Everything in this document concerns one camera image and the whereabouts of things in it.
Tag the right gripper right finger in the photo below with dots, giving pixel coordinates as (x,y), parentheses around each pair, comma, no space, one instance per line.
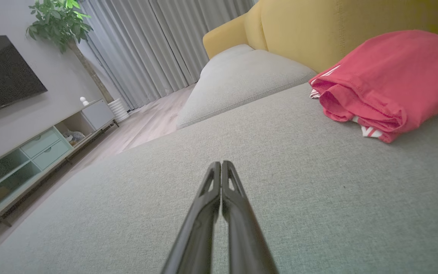
(243,236)

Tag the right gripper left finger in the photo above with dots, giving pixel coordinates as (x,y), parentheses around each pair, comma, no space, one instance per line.
(198,232)

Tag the red shirt with striped trim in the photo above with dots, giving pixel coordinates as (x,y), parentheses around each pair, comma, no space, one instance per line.
(397,80)

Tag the large grey sofa seat cushion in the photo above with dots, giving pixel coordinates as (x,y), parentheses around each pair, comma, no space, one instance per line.
(318,190)

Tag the white ribbed plant pot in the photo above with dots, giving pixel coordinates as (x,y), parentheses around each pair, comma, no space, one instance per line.
(119,110)

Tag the grey soft toy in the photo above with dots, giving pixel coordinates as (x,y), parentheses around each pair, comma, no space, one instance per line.
(75,136)

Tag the white and green tv cabinet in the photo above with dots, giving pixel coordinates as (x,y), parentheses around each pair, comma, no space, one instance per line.
(48,146)

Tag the small white figurine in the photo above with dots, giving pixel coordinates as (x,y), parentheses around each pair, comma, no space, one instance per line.
(84,101)

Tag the grey pleated curtain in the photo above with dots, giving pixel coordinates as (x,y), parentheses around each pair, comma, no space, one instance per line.
(154,49)

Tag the yellow sofa backrest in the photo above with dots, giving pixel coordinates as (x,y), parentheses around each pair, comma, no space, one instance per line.
(329,26)

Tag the green potted tree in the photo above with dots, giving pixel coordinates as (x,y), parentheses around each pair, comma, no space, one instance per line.
(57,23)

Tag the black flat television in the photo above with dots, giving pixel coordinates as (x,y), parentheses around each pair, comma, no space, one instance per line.
(2,72)

